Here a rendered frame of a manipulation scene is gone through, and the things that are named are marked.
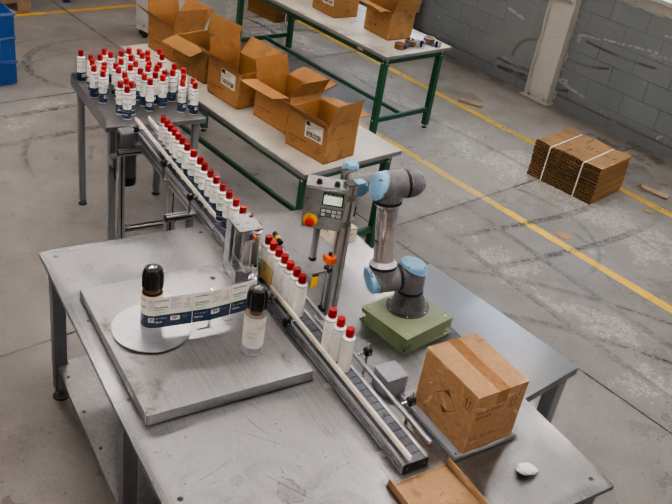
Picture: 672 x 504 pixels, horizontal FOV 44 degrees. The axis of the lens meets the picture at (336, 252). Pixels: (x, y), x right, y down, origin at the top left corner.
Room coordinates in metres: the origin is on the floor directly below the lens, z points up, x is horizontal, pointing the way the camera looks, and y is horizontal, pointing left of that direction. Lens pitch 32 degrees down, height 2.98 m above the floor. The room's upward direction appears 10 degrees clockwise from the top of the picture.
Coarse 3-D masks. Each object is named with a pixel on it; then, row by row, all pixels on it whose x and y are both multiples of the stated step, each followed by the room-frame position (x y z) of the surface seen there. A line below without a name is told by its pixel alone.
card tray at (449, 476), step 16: (448, 464) 2.16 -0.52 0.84; (416, 480) 2.06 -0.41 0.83; (432, 480) 2.07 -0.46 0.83; (448, 480) 2.09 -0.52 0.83; (464, 480) 2.08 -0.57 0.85; (400, 496) 1.96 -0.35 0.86; (416, 496) 1.99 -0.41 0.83; (432, 496) 2.00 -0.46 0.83; (448, 496) 2.01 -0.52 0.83; (464, 496) 2.03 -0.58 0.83; (480, 496) 2.01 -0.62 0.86
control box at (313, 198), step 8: (312, 176) 2.95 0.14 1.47; (320, 176) 2.96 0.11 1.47; (312, 184) 2.88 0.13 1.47; (328, 184) 2.90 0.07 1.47; (312, 192) 2.87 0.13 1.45; (320, 192) 2.87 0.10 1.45; (328, 192) 2.87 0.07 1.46; (336, 192) 2.87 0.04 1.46; (344, 192) 2.87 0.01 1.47; (304, 200) 2.87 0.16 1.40; (312, 200) 2.87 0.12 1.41; (320, 200) 2.87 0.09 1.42; (344, 200) 2.87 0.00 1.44; (304, 208) 2.87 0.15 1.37; (312, 208) 2.87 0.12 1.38; (328, 208) 2.87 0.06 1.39; (336, 208) 2.87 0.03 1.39; (344, 208) 2.87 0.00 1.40; (304, 216) 2.86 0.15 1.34; (312, 216) 2.86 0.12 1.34; (320, 216) 2.87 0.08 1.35; (304, 224) 2.86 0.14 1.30; (320, 224) 2.87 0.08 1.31; (328, 224) 2.87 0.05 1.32; (336, 224) 2.87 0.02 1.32
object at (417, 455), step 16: (304, 320) 2.80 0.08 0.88; (304, 336) 2.69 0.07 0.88; (320, 336) 2.71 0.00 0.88; (320, 352) 2.61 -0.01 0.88; (368, 400) 2.37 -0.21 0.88; (368, 416) 2.29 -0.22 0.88; (384, 416) 2.30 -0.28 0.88; (384, 432) 2.22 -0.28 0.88; (400, 432) 2.23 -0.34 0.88; (416, 448) 2.17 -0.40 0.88
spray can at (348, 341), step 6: (348, 330) 2.51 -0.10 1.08; (354, 330) 2.52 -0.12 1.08; (342, 336) 2.52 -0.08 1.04; (348, 336) 2.51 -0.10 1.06; (354, 336) 2.53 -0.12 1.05; (342, 342) 2.51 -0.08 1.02; (348, 342) 2.50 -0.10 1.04; (354, 342) 2.51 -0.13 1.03; (342, 348) 2.51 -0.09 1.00; (348, 348) 2.50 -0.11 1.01; (342, 354) 2.50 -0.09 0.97; (348, 354) 2.50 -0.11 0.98; (342, 360) 2.50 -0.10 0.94; (348, 360) 2.50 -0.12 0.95; (342, 366) 2.50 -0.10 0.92; (348, 366) 2.51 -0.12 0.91
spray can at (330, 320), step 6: (330, 312) 2.61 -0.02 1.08; (336, 312) 2.62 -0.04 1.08; (330, 318) 2.61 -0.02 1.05; (336, 318) 2.62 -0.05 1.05; (324, 324) 2.62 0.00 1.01; (330, 324) 2.60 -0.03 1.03; (324, 330) 2.61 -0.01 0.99; (330, 330) 2.60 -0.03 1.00; (324, 336) 2.61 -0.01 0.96; (330, 336) 2.60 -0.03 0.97; (324, 342) 2.61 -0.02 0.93; (330, 342) 2.61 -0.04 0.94; (324, 348) 2.60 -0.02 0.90
